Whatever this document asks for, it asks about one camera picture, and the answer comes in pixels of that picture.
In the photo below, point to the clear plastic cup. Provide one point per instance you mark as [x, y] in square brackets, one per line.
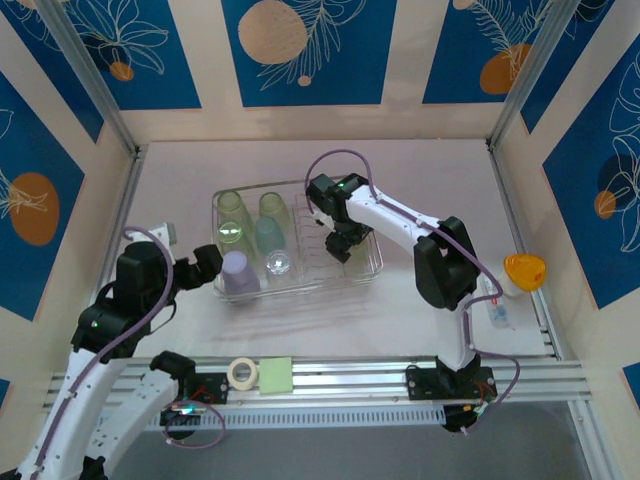
[281, 270]

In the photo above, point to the teal plastic cup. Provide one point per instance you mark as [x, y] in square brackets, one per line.
[270, 235]

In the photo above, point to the green translucent plastic cup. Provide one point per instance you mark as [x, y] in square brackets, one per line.
[274, 210]
[232, 210]
[234, 242]

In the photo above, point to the purple plastic cup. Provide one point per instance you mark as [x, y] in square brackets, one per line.
[241, 275]

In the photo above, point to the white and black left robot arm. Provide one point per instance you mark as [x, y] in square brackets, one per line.
[75, 390]

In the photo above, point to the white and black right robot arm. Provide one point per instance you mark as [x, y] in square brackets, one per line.
[390, 215]

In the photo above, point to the masking tape roll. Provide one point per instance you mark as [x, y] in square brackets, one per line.
[234, 380]

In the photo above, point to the black left controller box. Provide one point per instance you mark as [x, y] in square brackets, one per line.
[180, 414]

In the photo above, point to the black controller box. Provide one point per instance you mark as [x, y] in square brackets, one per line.
[460, 417]
[180, 414]

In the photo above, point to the green sticky note pad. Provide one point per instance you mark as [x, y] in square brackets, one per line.
[276, 375]

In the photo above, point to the small clear labelled bottle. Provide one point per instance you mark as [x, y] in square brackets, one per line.
[499, 310]

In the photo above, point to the orange capped white bottle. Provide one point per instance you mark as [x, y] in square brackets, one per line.
[525, 270]

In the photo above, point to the black right controller box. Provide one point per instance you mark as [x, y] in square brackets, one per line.
[460, 417]

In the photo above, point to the aluminium side rail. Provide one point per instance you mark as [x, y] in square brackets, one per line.
[505, 190]
[125, 200]

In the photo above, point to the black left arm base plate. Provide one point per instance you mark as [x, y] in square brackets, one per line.
[217, 387]

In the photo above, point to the aluminium mounting rail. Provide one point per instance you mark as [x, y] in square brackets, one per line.
[350, 380]

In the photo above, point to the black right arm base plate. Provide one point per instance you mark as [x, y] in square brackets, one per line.
[422, 382]

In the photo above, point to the aluminium frame post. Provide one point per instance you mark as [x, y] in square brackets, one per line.
[90, 75]
[530, 75]

